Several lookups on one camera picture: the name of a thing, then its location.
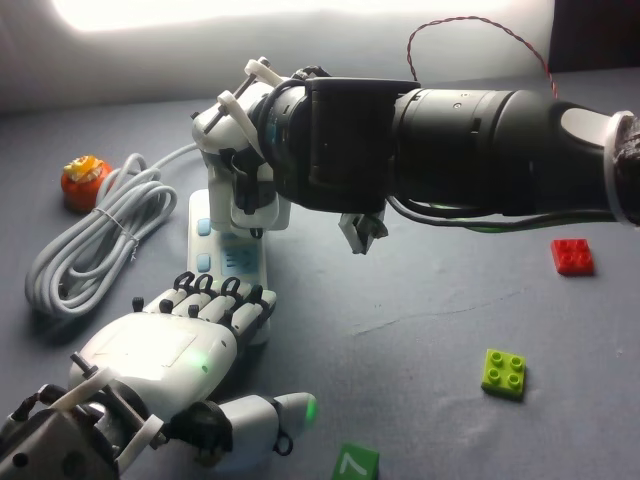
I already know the white plug adapter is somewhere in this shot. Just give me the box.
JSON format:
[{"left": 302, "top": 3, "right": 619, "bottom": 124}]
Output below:
[{"left": 229, "top": 194, "right": 292, "bottom": 232}]

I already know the orange toy fruit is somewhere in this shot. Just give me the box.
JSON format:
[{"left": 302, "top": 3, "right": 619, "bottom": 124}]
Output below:
[{"left": 61, "top": 154, "right": 114, "bottom": 214}]

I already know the grey table cloth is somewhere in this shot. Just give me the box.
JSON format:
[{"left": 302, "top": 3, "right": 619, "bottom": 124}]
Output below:
[{"left": 0, "top": 67, "right": 640, "bottom": 480}]

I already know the red twisted wire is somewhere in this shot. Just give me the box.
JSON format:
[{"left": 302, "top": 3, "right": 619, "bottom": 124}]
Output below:
[{"left": 407, "top": 16, "right": 560, "bottom": 99}]

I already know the grey coiled power cable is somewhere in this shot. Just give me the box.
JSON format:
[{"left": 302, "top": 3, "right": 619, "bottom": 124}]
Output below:
[{"left": 24, "top": 142, "right": 211, "bottom": 317}]

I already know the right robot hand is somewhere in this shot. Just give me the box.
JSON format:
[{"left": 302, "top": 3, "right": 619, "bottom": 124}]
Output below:
[{"left": 191, "top": 82, "right": 276, "bottom": 239}]

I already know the white power strip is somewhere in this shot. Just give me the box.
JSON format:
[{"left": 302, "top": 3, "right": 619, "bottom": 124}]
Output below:
[{"left": 185, "top": 189, "right": 274, "bottom": 346}]

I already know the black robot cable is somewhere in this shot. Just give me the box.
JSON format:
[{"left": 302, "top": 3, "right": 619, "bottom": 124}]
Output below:
[{"left": 384, "top": 194, "right": 616, "bottom": 232}]

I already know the lime green toy brick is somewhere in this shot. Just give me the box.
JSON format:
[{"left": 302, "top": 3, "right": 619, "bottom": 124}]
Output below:
[{"left": 480, "top": 348, "right": 528, "bottom": 401}]

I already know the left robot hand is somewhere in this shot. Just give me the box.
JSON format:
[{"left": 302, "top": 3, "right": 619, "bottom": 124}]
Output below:
[{"left": 67, "top": 272, "right": 320, "bottom": 469}]

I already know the red toy brick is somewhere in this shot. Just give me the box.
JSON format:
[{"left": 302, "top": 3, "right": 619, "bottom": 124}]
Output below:
[{"left": 550, "top": 238, "right": 596, "bottom": 277}]

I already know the green number seven block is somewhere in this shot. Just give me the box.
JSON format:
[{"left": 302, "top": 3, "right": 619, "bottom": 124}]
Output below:
[{"left": 332, "top": 442, "right": 381, "bottom": 480}]

